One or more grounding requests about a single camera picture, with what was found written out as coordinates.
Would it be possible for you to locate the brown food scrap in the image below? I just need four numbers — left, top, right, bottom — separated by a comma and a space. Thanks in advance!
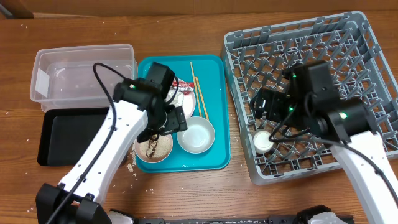
145, 137, 159, 159

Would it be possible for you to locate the pink bowl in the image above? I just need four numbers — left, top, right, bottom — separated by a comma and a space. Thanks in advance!
134, 133, 174, 164

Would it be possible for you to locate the grey-green bowl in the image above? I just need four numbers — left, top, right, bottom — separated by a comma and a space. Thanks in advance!
177, 116, 215, 154

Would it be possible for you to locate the red foil snack wrapper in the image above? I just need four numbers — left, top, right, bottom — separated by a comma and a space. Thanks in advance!
170, 81, 194, 95

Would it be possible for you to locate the white cup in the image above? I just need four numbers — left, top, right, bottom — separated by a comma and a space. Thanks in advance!
252, 130, 274, 154

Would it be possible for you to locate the wooden chopstick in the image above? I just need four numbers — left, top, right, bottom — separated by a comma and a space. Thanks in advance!
195, 76, 209, 121
190, 62, 202, 117

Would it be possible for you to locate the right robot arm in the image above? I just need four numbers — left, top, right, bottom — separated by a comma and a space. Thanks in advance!
250, 60, 397, 223

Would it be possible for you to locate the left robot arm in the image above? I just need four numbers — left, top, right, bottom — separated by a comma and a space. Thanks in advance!
35, 62, 187, 223

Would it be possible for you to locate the grey dishwasher rack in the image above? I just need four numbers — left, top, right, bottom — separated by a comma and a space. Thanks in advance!
222, 11, 397, 185

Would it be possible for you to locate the white round plate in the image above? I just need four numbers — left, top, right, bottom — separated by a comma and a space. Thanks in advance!
165, 79, 196, 119

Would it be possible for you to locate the teal serving tray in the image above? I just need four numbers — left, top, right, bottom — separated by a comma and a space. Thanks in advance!
136, 55, 231, 173

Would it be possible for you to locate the black plastic tray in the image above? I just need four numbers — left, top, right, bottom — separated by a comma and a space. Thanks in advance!
37, 107, 109, 166

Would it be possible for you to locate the clear plastic bin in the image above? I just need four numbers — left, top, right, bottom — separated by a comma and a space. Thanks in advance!
30, 44, 137, 112

